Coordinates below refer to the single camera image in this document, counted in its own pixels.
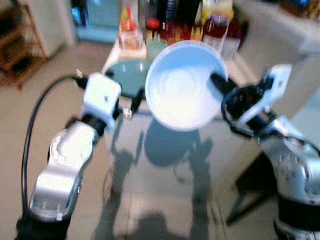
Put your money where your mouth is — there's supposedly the teal cabinet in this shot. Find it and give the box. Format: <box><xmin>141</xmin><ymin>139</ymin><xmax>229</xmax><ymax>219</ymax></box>
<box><xmin>70</xmin><ymin>0</ymin><xmax>122</xmax><ymax>44</ymax></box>

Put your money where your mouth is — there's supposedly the pale green cup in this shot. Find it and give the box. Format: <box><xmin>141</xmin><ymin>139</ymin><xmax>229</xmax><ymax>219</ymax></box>
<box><xmin>145</xmin><ymin>39</ymin><xmax>169</xmax><ymax>62</ymax></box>

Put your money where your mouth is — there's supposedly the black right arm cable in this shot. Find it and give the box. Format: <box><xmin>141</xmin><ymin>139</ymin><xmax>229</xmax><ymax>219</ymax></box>
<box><xmin>220</xmin><ymin>89</ymin><xmax>257</xmax><ymax>139</ymax></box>

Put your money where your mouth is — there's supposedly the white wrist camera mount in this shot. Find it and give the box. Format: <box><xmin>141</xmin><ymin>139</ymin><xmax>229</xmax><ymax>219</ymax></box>
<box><xmin>81</xmin><ymin>72</ymin><xmax>123</xmax><ymax>122</ymax></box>
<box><xmin>238</xmin><ymin>63</ymin><xmax>293</xmax><ymax>122</ymax></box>

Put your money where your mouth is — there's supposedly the wooden shelf rack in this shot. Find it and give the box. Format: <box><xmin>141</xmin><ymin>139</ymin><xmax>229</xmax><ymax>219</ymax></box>
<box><xmin>0</xmin><ymin>4</ymin><xmax>49</xmax><ymax>90</ymax></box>

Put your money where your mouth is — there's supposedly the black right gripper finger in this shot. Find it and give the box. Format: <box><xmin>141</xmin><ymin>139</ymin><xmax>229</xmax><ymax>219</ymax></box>
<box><xmin>209</xmin><ymin>73</ymin><xmax>236</xmax><ymax>97</ymax></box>

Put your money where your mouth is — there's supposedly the clear bottle red liquid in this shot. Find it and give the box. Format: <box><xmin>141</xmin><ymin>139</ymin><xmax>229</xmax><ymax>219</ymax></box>
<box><xmin>202</xmin><ymin>14</ymin><xmax>231</xmax><ymax>54</ymax></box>

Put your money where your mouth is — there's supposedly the clear jar orange cap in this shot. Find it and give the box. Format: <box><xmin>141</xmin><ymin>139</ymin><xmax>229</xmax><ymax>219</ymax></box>
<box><xmin>118</xmin><ymin>7</ymin><xmax>144</xmax><ymax>51</ymax></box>

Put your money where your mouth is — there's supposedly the small red cap jar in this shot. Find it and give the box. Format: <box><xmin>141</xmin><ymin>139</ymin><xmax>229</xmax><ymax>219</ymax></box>
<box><xmin>145</xmin><ymin>18</ymin><xmax>162</xmax><ymax>44</ymax></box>

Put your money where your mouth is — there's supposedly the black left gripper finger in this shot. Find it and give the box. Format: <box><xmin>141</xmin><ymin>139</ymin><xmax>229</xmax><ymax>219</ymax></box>
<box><xmin>130</xmin><ymin>90</ymin><xmax>147</xmax><ymax>115</ymax></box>

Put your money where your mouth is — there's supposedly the pale teal table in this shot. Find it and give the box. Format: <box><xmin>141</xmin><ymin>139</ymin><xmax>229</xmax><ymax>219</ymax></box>
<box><xmin>289</xmin><ymin>89</ymin><xmax>320</xmax><ymax>147</ymax></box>

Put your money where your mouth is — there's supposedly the large white bowl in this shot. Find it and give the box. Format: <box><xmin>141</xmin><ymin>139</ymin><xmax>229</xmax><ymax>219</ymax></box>
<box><xmin>144</xmin><ymin>41</ymin><xmax>230</xmax><ymax>132</ymax></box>

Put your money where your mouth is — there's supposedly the dark tall bottle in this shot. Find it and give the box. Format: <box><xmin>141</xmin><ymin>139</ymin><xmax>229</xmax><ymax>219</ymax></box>
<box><xmin>157</xmin><ymin>0</ymin><xmax>202</xmax><ymax>43</ymax></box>

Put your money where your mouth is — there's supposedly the teal round plate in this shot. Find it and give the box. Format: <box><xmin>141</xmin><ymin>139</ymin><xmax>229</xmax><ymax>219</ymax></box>
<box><xmin>105</xmin><ymin>59</ymin><xmax>152</xmax><ymax>99</ymax></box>

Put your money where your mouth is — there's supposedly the dark chair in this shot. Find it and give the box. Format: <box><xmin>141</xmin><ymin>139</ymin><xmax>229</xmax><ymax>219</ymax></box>
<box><xmin>226</xmin><ymin>153</ymin><xmax>277</xmax><ymax>226</ymax></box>

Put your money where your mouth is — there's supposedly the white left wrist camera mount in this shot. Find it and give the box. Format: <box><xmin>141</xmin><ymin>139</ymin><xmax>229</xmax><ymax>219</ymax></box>
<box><xmin>81</xmin><ymin>72</ymin><xmax>123</xmax><ymax>122</ymax></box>

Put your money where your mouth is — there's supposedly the white counter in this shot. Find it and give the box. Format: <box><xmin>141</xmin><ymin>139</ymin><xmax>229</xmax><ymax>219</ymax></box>
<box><xmin>234</xmin><ymin>0</ymin><xmax>320</xmax><ymax>121</ymax></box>

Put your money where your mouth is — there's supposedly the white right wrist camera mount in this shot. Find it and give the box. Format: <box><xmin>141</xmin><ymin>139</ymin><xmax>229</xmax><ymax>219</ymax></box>
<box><xmin>238</xmin><ymin>63</ymin><xmax>293</xmax><ymax>122</ymax></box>

